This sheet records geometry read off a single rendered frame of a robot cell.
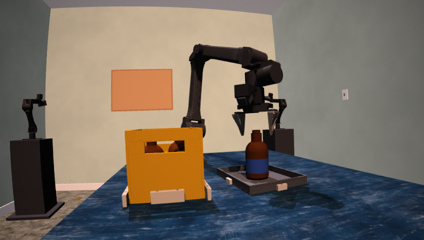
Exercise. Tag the orange divided crate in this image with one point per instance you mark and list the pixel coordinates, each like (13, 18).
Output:
(148, 172)

